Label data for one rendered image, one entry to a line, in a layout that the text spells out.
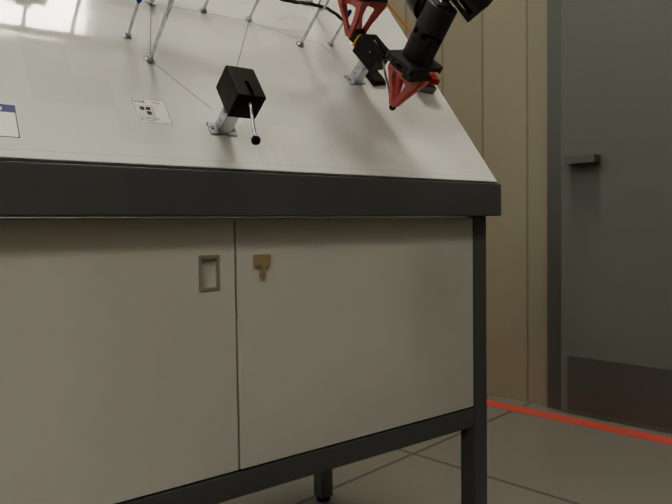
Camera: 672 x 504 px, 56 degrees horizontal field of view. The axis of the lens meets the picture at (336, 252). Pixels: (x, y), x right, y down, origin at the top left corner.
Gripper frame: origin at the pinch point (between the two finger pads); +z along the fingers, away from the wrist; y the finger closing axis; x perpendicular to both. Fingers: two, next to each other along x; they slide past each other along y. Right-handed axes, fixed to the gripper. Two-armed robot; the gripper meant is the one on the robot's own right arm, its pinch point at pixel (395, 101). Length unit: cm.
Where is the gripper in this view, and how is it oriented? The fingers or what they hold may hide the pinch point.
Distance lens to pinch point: 123.8
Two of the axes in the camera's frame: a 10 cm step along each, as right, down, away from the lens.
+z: -3.6, 7.1, 6.1
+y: -6.9, 2.4, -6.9
